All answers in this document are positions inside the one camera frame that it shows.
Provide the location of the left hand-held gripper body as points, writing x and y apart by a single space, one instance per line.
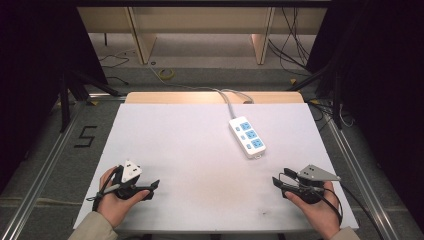
128 176

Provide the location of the white table cover sheet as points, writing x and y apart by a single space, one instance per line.
186 143

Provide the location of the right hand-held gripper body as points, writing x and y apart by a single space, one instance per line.
311 186

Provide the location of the aluminium floor rail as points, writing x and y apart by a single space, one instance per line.
40 176
360 173

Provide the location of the beige wooden bench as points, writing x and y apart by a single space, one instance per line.
200 20

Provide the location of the white power strip blue sockets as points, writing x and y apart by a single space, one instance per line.
247 137

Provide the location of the person's right hand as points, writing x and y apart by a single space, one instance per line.
320 215

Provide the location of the black curtain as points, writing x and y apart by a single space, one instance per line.
26 66
393 83

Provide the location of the yellow tape roll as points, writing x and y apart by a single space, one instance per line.
161 75

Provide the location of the person's left hand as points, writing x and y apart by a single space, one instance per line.
113 206

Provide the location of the black metal stand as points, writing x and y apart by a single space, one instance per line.
65 100
337 100

